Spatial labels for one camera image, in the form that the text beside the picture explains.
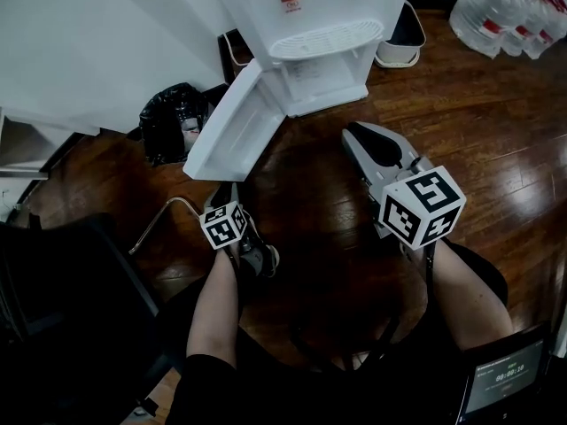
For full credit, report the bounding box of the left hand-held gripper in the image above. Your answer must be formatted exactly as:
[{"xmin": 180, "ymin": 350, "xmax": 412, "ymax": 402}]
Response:
[{"xmin": 198, "ymin": 182, "xmax": 261, "ymax": 257}]

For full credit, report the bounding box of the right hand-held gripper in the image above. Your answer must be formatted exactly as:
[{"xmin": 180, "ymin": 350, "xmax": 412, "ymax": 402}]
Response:
[{"xmin": 340, "ymin": 120, "xmax": 468, "ymax": 261}]

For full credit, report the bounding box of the white water dispenser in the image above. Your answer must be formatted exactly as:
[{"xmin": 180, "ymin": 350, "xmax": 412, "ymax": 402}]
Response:
[{"xmin": 198, "ymin": 0, "xmax": 409, "ymax": 120}]

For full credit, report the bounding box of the person's left forearm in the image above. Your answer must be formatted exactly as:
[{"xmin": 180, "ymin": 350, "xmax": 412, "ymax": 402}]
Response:
[{"xmin": 184, "ymin": 246, "xmax": 244, "ymax": 367}]

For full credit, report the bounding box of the person's right forearm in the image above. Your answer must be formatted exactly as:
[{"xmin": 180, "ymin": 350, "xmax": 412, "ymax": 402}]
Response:
[{"xmin": 425, "ymin": 238, "xmax": 516, "ymax": 352}]

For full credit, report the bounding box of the clear water bottle red cap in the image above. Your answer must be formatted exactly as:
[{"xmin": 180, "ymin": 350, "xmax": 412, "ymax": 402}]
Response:
[
  {"xmin": 524, "ymin": 0, "xmax": 567, "ymax": 60},
  {"xmin": 500, "ymin": 0, "xmax": 555, "ymax": 58},
  {"xmin": 448, "ymin": 0, "xmax": 529, "ymax": 59}
]

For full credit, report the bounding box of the person's left shoe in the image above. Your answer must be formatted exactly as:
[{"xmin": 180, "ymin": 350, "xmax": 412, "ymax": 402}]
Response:
[{"xmin": 238, "ymin": 227, "xmax": 281, "ymax": 280}]

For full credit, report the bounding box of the metal chair leg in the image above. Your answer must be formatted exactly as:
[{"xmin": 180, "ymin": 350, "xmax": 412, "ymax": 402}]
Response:
[{"xmin": 128, "ymin": 196, "xmax": 206, "ymax": 257}]

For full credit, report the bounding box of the bin with black bag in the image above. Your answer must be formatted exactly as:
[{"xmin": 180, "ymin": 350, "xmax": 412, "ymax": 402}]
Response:
[{"xmin": 138, "ymin": 81, "xmax": 210, "ymax": 168}]

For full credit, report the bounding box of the white container with black inside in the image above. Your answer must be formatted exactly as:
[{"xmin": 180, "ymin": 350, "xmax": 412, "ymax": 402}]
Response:
[{"xmin": 373, "ymin": 0, "xmax": 428, "ymax": 69}]

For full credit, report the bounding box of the white slotted drip tray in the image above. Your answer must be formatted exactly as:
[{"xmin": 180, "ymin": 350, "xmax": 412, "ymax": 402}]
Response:
[{"xmin": 269, "ymin": 19, "xmax": 384, "ymax": 61}]

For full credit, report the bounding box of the black chair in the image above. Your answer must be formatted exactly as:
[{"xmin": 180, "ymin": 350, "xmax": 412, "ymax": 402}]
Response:
[{"xmin": 0, "ymin": 212, "xmax": 163, "ymax": 425}]

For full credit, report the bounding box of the white shelf board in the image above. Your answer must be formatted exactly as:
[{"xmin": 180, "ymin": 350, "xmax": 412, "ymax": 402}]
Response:
[{"xmin": 0, "ymin": 105, "xmax": 104, "ymax": 181}]

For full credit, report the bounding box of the person's black clothing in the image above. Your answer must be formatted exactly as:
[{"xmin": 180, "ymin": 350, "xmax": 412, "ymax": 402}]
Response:
[{"xmin": 162, "ymin": 241, "xmax": 510, "ymax": 425}]

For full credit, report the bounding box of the phone with timer screen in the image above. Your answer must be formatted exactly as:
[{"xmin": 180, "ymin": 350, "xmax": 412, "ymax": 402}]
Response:
[{"xmin": 458, "ymin": 323, "xmax": 553, "ymax": 425}]

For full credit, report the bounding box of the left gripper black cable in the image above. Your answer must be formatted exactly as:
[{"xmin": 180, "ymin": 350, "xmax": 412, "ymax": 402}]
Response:
[{"xmin": 222, "ymin": 244, "xmax": 244, "ymax": 327}]

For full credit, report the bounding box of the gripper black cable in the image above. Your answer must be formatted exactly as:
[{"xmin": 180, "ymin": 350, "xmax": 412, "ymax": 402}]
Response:
[
  {"xmin": 222, "ymin": 244, "xmax": 244, "ymax": 327},
  {"xmin": 423, "ymin": 241, "xmax": 439, "ymax": 331}
]

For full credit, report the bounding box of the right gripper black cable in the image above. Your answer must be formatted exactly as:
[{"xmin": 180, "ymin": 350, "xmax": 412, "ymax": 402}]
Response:
[{"xmin": 423, "ymin": 241, "xmax": 439, "ymax": 331}]

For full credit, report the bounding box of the white power cable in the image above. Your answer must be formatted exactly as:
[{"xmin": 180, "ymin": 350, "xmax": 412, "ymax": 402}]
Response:
[{"xmin": 222, "ymin": 30, "xmax": 253, "ymax": 68}]

